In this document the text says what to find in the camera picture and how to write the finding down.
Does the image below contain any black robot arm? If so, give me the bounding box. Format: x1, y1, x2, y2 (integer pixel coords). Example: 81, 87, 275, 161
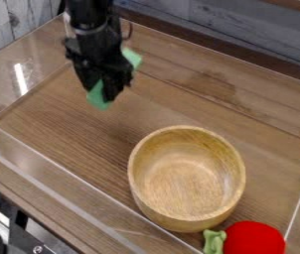
65, 0, 134, 103

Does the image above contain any clear acrylic corner bracket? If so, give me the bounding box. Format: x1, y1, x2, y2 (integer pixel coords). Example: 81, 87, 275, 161
63, 11, 75, 38

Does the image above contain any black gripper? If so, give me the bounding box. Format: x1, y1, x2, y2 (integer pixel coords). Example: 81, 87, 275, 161
65, 26, 133, 102

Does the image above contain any black table frame bracket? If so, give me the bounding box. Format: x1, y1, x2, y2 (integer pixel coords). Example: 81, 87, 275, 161
0, 209, 58, 254

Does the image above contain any small green toy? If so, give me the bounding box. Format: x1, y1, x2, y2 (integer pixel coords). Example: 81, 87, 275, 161
204, 229, 227, 254

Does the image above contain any green rectangular block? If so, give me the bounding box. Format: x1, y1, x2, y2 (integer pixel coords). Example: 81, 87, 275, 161
86, 48, 142, 110

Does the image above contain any clear acrylic tray wall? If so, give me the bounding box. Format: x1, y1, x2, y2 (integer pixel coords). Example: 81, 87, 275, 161
0, 129, 202, 254

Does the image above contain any brown wooden bowl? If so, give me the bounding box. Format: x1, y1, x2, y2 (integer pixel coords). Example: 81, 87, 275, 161
127, 125, 245, 232

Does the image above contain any red plush ball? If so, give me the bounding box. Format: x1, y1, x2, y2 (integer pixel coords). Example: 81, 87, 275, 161
224, 221, 287, 254

